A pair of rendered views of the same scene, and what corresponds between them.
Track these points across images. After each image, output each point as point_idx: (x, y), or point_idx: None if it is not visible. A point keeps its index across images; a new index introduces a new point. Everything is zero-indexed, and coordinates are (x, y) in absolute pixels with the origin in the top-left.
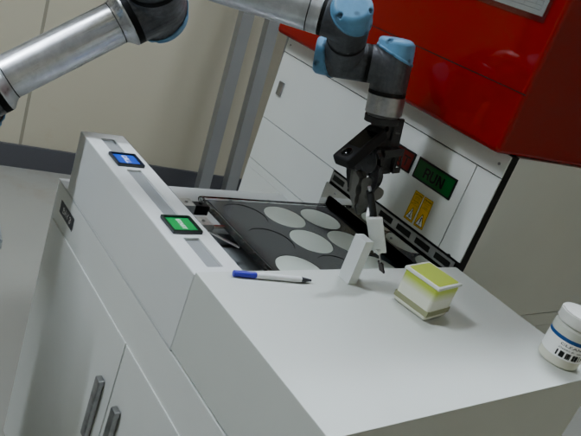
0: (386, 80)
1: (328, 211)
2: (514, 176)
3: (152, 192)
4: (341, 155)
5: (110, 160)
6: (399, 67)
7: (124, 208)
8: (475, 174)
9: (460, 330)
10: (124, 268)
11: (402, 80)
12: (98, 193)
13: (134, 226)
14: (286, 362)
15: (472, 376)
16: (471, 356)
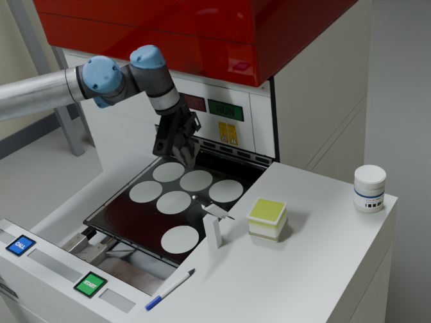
0: (154, 86)
1: (169, 158)
2: (277, 87)
3: (54, 264)
4: (157, 151)
5: (11, 256)
6: (157, 72)
7: (45, 289)
8: (251, 99)
9: (302, 231)
10: (74, 322)
11: (165, 77)
12: (19, 278)
13: (60, 299)
14: None
15: (326, 273)
16: (319, 252)
